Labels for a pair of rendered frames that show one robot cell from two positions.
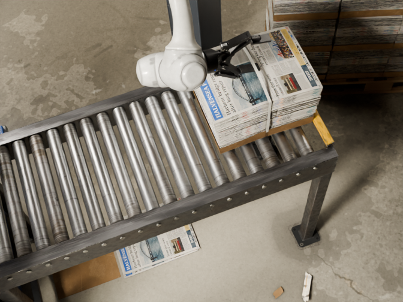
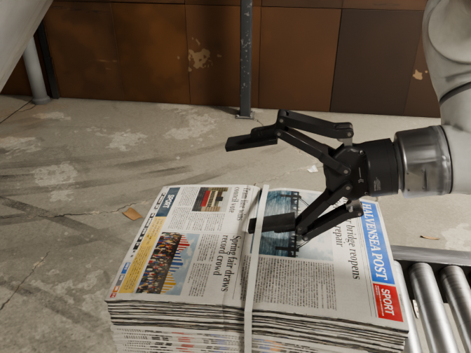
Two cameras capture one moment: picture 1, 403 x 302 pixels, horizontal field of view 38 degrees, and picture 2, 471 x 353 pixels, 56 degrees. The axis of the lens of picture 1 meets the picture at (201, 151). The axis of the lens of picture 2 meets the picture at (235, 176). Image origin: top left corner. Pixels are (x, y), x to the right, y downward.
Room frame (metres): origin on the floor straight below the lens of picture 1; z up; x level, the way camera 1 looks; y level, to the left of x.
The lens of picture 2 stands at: (1.67, -0.04, 1.47)
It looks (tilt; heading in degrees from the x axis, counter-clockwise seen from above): 32 degrees down; 202
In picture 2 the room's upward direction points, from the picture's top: straight up
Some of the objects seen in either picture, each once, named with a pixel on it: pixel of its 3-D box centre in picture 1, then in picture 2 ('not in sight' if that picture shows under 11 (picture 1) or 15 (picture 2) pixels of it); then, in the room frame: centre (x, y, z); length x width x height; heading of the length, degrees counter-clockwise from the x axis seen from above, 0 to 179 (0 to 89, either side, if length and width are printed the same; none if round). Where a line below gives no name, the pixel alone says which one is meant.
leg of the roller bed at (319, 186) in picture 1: (313, 205); not in sight; (0.95, -0.44, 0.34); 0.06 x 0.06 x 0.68; 14
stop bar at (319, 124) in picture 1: (305, 97); not in sight; (1.18, -0.41, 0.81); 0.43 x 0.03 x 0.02; 14
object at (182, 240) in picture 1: (153, 234); not in sight; (1.03, 0.28, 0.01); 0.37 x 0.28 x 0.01; 104
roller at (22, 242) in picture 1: (12, 200); not in sight; (0.92, 0.68, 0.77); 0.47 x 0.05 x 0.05; 14
